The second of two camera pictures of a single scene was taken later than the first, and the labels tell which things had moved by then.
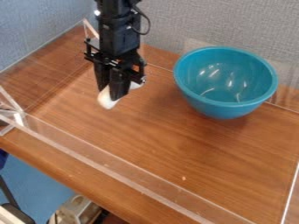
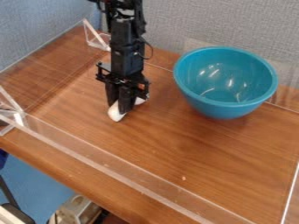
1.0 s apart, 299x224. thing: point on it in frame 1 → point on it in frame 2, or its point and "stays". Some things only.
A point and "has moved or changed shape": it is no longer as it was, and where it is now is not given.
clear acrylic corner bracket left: (17, 118) stays
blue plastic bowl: (225, 80) stays
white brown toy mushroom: (105, 96) has moved or changed shape
